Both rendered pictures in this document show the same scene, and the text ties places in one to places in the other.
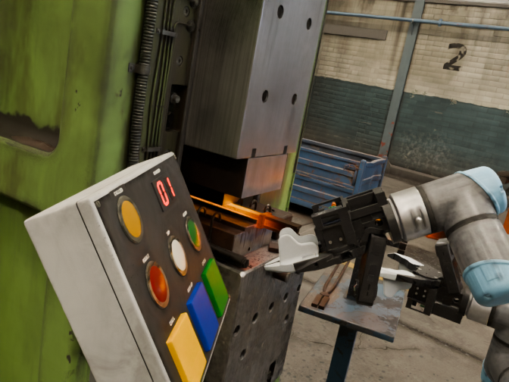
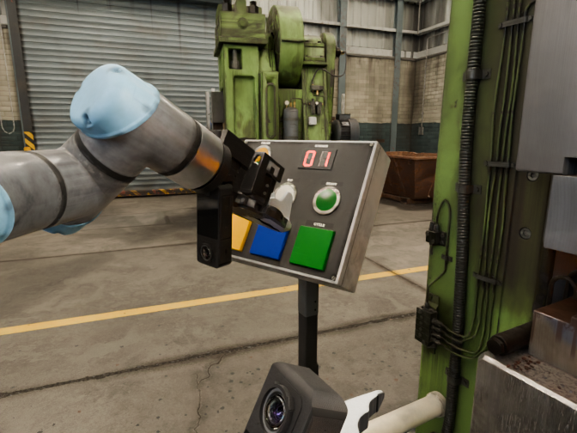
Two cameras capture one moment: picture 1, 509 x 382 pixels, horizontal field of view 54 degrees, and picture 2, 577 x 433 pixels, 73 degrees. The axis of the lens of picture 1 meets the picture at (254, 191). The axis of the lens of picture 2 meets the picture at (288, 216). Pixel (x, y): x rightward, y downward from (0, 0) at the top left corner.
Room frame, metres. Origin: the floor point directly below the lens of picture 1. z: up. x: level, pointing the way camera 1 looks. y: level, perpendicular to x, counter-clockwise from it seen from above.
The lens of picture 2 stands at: (1.09, -0.56, 1.21)
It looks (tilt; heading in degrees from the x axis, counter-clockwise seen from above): 12 degrees down; 124
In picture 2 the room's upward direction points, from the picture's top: straight up
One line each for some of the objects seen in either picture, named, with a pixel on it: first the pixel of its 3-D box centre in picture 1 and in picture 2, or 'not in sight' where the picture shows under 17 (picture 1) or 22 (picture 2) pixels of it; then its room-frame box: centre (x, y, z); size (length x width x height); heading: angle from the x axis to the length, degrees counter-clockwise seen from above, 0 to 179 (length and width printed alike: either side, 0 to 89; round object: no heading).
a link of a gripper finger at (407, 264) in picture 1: (403, 269); not in sight; (1.09, -0.37, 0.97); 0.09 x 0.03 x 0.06; 26
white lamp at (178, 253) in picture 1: (178, 255); (284, 195); (0.65, 0.09, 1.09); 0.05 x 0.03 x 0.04; 152
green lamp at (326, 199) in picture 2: (193, 233); (326, 200); (0.75, 0.08, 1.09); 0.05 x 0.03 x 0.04; 152
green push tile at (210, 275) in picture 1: (213, 287); (312, 247); (0.74, 0.04, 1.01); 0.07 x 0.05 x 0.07; 177
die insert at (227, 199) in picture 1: (186, 178); not in sight; (1.32, 0.19, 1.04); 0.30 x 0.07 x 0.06; 62
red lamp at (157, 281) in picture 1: (157, 284); not in sight; (0.55, 0.09, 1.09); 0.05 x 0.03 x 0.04; 152
